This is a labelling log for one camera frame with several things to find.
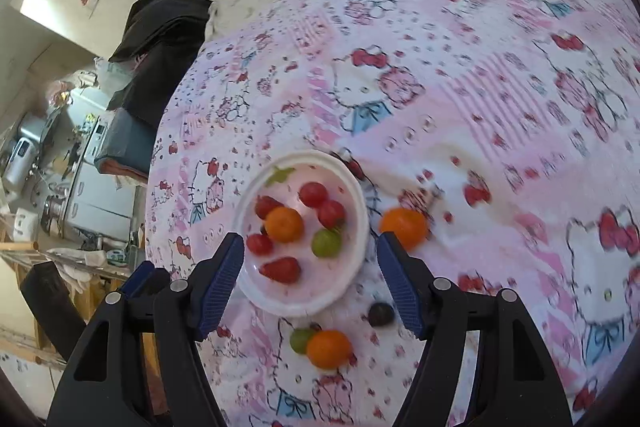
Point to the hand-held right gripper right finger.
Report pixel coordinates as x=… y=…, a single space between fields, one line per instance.
x=400 y=287

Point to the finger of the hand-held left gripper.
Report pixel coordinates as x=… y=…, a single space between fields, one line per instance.
x=142 y=277
x=50 y=302

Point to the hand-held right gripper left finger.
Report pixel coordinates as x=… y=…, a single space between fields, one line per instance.
x=222 y=279

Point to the red strawberry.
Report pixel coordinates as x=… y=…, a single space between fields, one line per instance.
x=280 y=269

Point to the orange tangerine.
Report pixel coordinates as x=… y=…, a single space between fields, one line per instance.
x=404 y=227
x=328 y=349
x=284 y=224

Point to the pink strawberry print plate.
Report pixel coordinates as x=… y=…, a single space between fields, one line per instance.
x=320 y=277

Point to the dark red cherry tomato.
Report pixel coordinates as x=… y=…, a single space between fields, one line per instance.
x=265 y=206

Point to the green grape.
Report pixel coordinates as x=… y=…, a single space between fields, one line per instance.
x=326 y=242
x=299 y=340

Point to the dark purple grape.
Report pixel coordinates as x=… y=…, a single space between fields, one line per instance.
x=381 y=313

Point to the white kitchen cabinet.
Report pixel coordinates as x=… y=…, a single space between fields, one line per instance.
x=95 y=202

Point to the blue and orange chair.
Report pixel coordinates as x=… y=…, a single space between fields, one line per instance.
x=125 y=142

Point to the silver water heater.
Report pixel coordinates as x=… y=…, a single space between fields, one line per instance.
x=22 y=152

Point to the white refrigerator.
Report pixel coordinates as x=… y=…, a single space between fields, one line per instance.
x=90 y=99

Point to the white plastic bag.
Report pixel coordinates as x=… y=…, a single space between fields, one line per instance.
x=110 y=74

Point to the black clothing pile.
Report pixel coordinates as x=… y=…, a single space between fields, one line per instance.
x=160 y=37

